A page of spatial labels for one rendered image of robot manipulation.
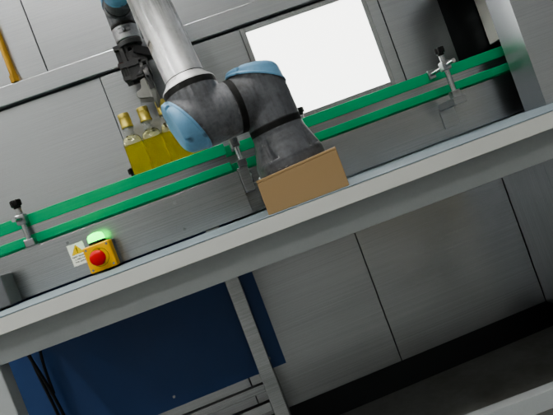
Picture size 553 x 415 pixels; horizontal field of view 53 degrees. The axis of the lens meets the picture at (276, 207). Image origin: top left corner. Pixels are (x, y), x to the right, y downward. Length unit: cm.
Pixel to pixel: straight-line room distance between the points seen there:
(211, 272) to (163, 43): 47
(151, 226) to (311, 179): 57
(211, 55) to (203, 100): 74
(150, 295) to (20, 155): 89
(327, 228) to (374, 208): 11
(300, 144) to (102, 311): 53
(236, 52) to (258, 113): 73
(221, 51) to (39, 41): 58
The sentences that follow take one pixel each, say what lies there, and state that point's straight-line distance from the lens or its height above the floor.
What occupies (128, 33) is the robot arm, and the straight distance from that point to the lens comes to 174.
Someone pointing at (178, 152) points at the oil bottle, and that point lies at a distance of 166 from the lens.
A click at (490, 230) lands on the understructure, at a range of 204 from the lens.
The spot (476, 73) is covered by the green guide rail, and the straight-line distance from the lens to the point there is 186.
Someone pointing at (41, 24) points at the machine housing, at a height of 155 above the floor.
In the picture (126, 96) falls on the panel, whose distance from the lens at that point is 185.
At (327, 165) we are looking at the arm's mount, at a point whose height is 80.
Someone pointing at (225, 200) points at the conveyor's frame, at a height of 81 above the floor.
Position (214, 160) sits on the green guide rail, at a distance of 155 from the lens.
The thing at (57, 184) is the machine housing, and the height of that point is 105.
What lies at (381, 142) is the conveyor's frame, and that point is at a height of 81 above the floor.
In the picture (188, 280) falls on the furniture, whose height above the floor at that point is 68.
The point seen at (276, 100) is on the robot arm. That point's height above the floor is 96.
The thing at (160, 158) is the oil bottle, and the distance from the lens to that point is 167.
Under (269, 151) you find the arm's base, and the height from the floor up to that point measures 87.
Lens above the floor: 79
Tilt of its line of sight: 2 degrees down
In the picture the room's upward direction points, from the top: 21 degrees counter-clockwise
